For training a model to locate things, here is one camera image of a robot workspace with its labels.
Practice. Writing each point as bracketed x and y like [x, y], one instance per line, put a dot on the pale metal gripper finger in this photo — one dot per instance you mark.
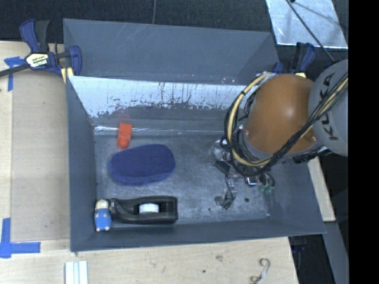
[230, 198]
[219, 200]

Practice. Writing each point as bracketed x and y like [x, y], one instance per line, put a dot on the grey metal bin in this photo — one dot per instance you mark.
[195, 185]

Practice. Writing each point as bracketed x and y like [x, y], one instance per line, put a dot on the black tape dispenser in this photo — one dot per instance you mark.
[148, 209]

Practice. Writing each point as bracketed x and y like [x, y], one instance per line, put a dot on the grey metal hook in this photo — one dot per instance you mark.
[263, 269]

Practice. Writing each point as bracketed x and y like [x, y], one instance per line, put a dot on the blue oval sponge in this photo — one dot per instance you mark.
[142, 164]

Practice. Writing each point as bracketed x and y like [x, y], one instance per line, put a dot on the small orange plastic piece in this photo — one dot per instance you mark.
[124, 135]

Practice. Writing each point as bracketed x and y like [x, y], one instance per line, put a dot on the blue toy figure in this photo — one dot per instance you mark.
[102, 217]

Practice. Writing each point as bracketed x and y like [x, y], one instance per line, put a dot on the pale wood board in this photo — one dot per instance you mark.
[38, 158]

